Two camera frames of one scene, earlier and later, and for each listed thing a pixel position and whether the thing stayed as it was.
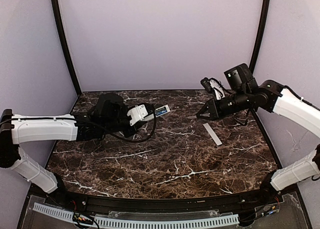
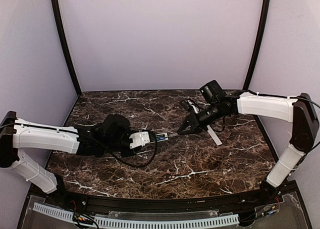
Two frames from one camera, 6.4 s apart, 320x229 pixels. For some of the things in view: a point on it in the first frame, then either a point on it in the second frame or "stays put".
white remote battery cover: [212, 134] stays put
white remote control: [162, 110] -> [161, 137]
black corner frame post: [55, 5] stays put
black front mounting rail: [163, 205] stays put
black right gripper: [215, 109] -> [195, 121]
